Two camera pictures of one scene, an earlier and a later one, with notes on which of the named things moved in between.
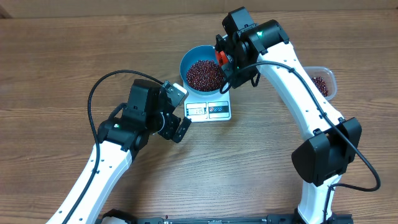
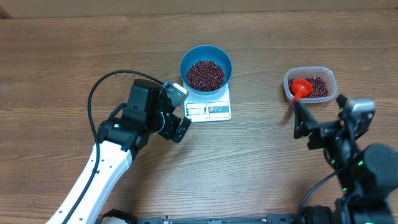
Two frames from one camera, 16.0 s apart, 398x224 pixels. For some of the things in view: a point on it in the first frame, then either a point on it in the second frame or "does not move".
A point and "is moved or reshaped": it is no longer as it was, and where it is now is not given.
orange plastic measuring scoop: x=221 y=57 is moved or reshaped
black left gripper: x=169 y=132 does not move
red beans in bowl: x=205 y=75 does not move
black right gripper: x=229 y=73 → x=303 y=127
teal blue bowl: x=202 y=52 does not move
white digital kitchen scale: x=198 y=109 does not move
